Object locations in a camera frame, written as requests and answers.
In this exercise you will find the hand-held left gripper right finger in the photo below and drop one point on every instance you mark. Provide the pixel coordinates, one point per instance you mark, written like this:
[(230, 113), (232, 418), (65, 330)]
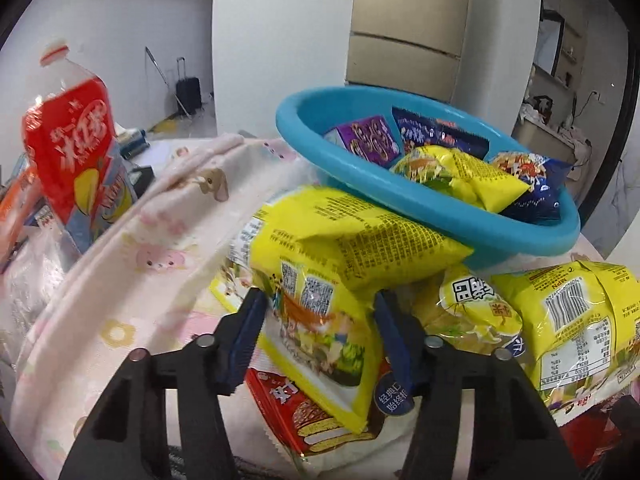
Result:
[(395, 340)]

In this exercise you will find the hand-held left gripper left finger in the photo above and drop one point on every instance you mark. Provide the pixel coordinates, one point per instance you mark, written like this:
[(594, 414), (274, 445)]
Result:
[(245, 340)]

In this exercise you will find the small yellow rice cracker packet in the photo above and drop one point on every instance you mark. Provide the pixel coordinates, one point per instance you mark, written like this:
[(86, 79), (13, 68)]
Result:
[(465, 305)]

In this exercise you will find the yellow cartoon snack bag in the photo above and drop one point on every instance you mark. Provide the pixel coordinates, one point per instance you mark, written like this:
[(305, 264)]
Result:
[(465, 175), (325, 245), (575, 320)]

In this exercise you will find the blue plastic basin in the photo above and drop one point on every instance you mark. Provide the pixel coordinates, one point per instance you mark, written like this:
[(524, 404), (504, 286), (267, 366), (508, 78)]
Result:
[(400, 200)]

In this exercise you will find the blue cartoon snack bag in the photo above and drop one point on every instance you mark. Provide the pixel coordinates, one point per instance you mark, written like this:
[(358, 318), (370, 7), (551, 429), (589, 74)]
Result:
[(535, 195)]

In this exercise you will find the purple milk carton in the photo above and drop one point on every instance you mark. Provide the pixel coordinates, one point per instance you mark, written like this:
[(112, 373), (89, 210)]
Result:
[(370, 140)]

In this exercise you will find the dark blue snack packet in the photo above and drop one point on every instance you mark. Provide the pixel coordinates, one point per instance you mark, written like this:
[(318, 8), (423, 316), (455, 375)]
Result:
[(425, 130)]

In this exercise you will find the red chocolate pie packet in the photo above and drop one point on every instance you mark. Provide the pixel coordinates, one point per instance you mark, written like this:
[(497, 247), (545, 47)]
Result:
[(300, 410)]

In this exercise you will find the pink printed blanket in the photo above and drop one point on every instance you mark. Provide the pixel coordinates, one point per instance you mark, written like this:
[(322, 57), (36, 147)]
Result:
[(150, 220)]

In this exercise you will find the red snack packet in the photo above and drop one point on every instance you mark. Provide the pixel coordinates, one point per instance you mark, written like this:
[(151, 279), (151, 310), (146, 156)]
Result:
[(585, 425)]

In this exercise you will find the clear plastic bag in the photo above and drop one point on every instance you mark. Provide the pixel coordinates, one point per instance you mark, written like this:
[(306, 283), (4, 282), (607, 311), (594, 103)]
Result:
[(35, 280)]

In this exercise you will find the stack of books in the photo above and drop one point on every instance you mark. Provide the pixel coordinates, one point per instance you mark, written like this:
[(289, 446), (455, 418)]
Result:
[(130, 142)]

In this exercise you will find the beige vanity cabinet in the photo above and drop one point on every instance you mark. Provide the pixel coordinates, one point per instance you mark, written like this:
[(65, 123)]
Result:
[(540, 142)]

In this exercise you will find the black suitcase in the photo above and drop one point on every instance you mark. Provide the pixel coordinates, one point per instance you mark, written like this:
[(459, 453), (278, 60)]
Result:
[(188, 92)]

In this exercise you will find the red iced tea bottle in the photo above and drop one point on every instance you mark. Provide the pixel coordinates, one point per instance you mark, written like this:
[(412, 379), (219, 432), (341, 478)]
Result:
[(70, 150)]

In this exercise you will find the orange packet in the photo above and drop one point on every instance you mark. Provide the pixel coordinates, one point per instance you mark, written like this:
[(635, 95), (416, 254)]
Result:
[(20, 205)]

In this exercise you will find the white towel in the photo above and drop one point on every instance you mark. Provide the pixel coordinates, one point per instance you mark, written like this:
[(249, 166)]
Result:
[(580, 152)]

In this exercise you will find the gold refrigerator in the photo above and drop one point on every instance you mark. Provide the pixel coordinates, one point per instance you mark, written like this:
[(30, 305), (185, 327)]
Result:
[(405, 20)]

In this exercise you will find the bathroom mirror shelf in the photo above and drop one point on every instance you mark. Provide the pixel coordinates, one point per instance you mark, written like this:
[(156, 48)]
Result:
[(550, 40)]

